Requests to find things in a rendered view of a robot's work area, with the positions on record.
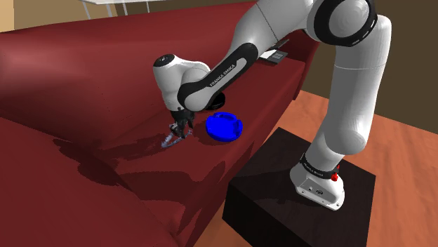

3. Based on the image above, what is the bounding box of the red sofa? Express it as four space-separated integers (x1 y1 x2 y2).
0 0 321 247

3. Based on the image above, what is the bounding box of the pale blue jagged object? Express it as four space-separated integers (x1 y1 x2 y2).
160 124 186 149

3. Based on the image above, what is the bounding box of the black robot stand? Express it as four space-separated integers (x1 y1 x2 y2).
222 127 376 247

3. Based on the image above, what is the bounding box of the blue round dish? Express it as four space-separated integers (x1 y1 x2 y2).
205 112 244 143

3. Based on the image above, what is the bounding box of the black and white remote control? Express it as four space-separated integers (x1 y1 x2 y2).
258 38 290 66

